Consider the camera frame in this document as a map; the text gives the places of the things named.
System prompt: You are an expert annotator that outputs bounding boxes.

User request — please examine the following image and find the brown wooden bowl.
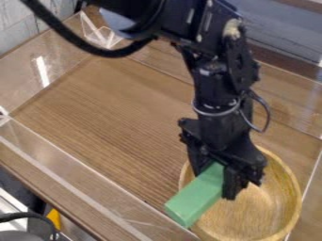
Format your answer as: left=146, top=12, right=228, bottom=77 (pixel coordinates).
left=190, top=147, right=302, bottom=241

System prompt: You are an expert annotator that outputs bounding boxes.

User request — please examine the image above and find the yellow object under table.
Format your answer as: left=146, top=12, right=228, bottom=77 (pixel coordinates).
left=47, top=208, right=61, bottom=230

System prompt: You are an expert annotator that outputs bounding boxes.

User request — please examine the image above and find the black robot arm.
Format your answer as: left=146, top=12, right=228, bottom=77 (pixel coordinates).
left=92, top=0, right=267, bottom=201

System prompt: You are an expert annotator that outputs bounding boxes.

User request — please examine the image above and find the clear acrylic corner bracket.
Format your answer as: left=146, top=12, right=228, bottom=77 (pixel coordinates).
left=79, top=11, right=123, bottom=50

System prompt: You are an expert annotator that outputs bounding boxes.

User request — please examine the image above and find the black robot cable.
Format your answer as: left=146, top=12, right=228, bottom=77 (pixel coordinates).
left=17, top=0, right=159, bottom=58

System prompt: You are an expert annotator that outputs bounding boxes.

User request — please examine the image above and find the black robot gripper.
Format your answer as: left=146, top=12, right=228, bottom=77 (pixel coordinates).
left=178, top=100, right=268, bottom=201

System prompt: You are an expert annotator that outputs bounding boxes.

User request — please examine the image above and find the green rectangular block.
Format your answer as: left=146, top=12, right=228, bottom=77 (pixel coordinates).
left=163, top=163, right=224, bottom=228

